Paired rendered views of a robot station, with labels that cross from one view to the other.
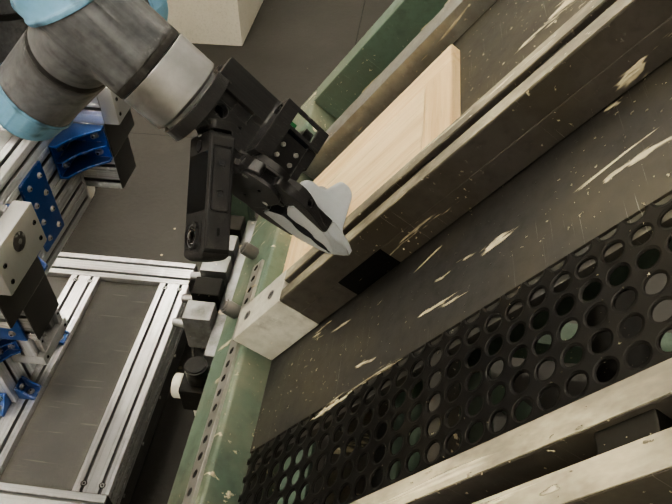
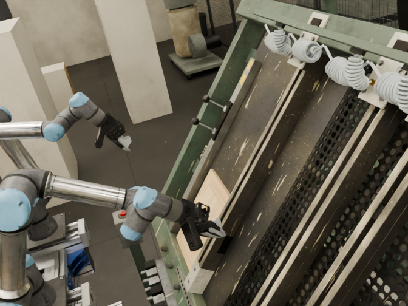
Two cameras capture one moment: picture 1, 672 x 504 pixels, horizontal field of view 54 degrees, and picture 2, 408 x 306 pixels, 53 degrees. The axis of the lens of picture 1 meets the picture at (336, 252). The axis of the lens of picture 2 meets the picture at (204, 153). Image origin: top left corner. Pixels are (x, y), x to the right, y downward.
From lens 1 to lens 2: 0.87 m
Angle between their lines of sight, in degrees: 22
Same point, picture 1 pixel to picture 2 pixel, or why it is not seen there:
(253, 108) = (191, 207)
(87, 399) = not seen: outside the picture
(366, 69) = (175, 186)
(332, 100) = not seen: hidden behind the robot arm
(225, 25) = not seen: hidden behind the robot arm
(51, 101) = (145, 226)
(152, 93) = (173, 213)
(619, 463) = (305, 235)
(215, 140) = (187, 218)
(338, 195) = (217, 221)
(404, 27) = (184, 167)
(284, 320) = (203, 275)
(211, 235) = (198, 241)
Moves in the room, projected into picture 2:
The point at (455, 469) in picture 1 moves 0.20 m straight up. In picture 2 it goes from (280, 260) to (273, 207)
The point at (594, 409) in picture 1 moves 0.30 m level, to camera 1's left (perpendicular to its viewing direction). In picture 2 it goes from (298, 230) to (208, 274)
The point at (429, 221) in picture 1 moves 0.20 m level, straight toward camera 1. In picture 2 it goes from (237, 220) to (254, 254)
